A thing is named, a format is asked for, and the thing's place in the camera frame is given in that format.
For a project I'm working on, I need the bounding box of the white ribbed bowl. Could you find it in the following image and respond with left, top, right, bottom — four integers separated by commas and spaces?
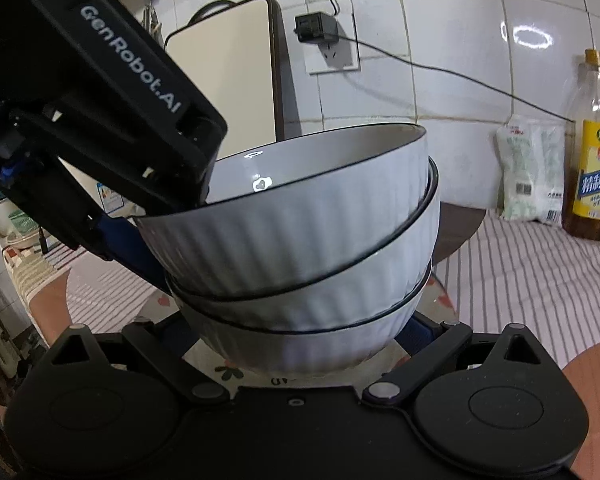
132, 122, 430, 302
172, 257, 433, 375
165, 157, 442, 333

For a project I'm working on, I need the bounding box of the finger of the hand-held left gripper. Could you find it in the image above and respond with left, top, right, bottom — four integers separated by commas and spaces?
94, 214, 171, 292

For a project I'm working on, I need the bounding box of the white cutting board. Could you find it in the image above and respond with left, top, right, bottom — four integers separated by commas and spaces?
164, 0, 282, 143

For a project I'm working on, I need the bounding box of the black power adapter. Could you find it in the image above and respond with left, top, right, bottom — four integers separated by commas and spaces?
294, 12, 339, 46

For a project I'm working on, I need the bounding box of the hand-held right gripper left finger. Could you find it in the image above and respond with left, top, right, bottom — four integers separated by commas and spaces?
49, 316, 232, 405

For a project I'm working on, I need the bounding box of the striped patchwork tablecloth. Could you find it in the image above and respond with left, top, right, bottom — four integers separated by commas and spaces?
27, 200, 600, 480

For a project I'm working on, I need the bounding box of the yellow label oil bottle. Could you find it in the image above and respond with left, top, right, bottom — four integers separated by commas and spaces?
561, 48, 600, 244

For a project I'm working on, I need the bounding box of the hanging metal utensil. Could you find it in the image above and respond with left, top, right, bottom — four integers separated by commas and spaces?
141, 0, 162, 47

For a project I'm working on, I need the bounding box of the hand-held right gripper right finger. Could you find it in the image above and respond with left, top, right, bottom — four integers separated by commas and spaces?
362, 311, 550, 405

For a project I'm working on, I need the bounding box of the white wall socket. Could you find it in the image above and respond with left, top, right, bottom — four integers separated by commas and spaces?
302, 9, 362, 76

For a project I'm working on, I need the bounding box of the white green packet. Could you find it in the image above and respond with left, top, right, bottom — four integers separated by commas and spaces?
496, 114, 567, 227

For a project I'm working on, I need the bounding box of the white enamel pot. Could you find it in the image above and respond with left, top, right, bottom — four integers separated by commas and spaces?
0, 199, 22, 238

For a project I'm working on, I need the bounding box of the white pink rabbit plate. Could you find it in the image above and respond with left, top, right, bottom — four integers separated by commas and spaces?
130, 270, 461, 392

